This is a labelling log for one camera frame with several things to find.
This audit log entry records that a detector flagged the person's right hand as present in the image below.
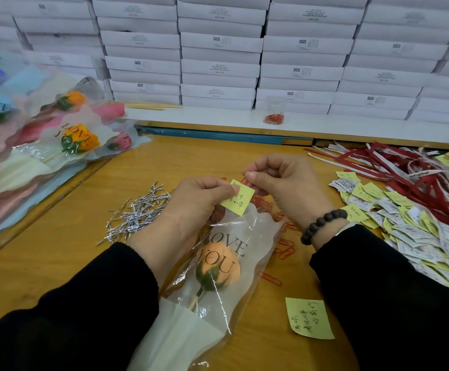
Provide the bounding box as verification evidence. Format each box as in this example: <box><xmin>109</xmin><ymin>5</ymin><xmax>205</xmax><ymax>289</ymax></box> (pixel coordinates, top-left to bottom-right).
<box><xmin>244</xmin><ymin>153</ymin><xmax>349</xmax><ymax>246</ymax></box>

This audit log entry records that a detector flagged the person's left hand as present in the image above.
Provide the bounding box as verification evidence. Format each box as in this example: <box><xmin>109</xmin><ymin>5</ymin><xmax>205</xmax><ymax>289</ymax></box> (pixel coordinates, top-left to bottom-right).
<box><xmin>128</xmin><ymin>176</ymin><xmax>239</xmax><ymax>286</ymax></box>

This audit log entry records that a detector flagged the small yellow note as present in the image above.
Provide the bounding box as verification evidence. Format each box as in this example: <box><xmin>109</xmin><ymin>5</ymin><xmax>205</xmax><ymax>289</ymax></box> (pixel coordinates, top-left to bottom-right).
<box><xmin>220</xmin><ymin>179</ymin><xmax>256</xmax><ymax>217</ymax></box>

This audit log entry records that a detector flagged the peach rose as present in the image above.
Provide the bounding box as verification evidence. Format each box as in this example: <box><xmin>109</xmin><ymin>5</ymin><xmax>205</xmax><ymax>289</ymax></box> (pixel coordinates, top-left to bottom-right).
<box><xmin>128</xmin><ymin>200</ymin><xmax>286</xmax><ymax>371</ymax></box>

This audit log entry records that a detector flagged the pile of yellow white tags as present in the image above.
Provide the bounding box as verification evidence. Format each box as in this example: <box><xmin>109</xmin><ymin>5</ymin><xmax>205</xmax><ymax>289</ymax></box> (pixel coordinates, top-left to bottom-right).
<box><xmin>285</xmin><ymin>149</ymin><xmax>449</xmax><ymax>341</ymax></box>

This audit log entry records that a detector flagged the pile of red ribbons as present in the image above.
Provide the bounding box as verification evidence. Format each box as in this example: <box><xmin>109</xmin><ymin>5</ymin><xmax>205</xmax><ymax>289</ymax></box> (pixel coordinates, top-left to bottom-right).
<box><xmin>309</xmin><ymin>141</ymin><xmax>449</xmax><ymax>260</ymax></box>

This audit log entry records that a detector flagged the pile of flowers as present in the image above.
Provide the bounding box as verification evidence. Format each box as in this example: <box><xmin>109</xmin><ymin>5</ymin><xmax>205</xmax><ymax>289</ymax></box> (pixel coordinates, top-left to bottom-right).
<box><xmin>0</xmin><ymin>46</ymin><xmax>150</xmax><ymax>252</ymax></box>

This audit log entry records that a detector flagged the person's right forearm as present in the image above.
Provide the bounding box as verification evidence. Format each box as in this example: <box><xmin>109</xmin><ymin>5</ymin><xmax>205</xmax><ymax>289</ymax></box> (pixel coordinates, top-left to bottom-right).
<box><xmin>309</xmin><ymin>225</ymin><xmax>449</xmax><ymax>371</ymax></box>

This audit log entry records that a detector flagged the person's left forearm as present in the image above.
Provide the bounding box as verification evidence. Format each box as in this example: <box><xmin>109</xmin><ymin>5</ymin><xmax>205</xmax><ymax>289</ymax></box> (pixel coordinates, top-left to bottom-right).
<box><xmin>0</xmin><ymin>242</ymin><xmax>160</xmax><ymax>371</ymax></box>

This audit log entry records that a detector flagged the pile of silver twist ties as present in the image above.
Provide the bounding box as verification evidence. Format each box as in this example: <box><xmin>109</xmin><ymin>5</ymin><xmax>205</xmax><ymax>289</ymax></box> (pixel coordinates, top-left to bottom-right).
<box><xmin>97</xmin><ymin>181</ymin><xmax>171</xmax><ymax>246</ymax></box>

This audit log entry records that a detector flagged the pile of orange paper clips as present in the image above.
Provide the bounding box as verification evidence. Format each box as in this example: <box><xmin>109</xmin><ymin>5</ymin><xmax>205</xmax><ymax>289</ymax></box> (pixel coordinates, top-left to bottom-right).
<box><xmin>240</xmin><ymin>175</ymin><xmax>297</xmax><ymax>286</ymax></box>

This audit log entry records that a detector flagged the small bag of red clips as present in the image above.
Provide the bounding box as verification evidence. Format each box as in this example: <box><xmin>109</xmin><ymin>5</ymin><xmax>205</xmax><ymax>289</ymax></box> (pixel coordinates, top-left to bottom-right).
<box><xmin>263</xmin><ymin>110</ymin><xmax>286</xmax><ymax>126</ymax></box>

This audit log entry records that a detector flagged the long white board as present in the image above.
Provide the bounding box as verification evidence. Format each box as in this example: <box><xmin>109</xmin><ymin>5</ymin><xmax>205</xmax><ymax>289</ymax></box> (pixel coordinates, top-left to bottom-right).
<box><xmin>126</xmin><ymin>108</ymin><xmax>449</xmax><ymax>149</ymax></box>

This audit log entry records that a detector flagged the wooden sticks bundle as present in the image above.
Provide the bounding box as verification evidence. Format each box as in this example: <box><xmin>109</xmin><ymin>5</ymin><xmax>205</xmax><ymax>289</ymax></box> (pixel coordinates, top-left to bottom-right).
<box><xmin>124</xmin><ymin>103</ymin><xmax>181</xmax><ymax>112</ymax></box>

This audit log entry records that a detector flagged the black bead bracelet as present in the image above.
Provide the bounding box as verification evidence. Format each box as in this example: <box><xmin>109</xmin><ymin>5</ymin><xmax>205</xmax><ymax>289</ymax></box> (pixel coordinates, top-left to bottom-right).
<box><xmin>300</xmin><ymin>209</ymin><xmax>349</xmax><ymax>246</ymax></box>

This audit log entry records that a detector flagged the wall of stacked white boxes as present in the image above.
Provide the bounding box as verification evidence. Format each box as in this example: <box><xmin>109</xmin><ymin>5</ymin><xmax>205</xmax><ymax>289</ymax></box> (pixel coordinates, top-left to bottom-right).
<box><xmin>0</xmin><ymin>0</ymin><xmax>449</xmax><ymax>124</ymax></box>

